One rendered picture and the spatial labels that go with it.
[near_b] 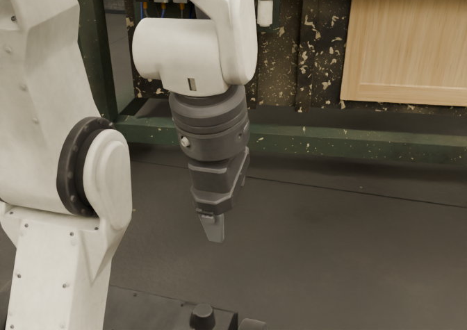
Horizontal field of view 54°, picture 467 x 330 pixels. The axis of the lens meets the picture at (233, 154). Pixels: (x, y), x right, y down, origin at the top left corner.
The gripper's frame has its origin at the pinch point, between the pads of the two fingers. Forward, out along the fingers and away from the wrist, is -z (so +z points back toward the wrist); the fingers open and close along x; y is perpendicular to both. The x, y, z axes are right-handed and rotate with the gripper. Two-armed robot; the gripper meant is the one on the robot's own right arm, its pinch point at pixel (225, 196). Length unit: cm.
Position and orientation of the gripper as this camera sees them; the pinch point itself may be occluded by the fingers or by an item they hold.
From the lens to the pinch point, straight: 64.0
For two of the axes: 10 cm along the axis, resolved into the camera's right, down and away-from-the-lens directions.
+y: -9.5, -1.2, 2.8
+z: -1.1, -7.3, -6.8
